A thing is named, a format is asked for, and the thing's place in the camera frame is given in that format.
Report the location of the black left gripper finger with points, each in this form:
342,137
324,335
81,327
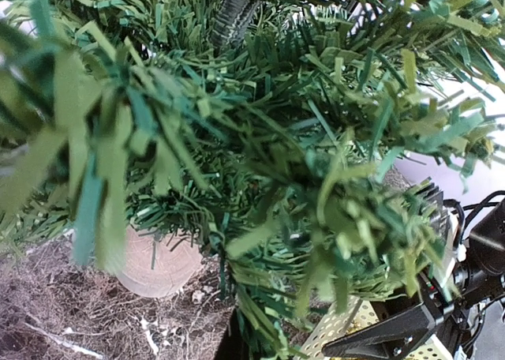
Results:
232,346

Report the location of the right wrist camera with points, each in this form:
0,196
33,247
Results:
447,219

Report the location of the cream perforated plastic basket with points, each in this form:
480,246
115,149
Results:
362,315

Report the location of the small green christmas tree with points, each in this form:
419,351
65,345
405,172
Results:
260,131

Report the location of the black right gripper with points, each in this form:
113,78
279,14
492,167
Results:
405,323

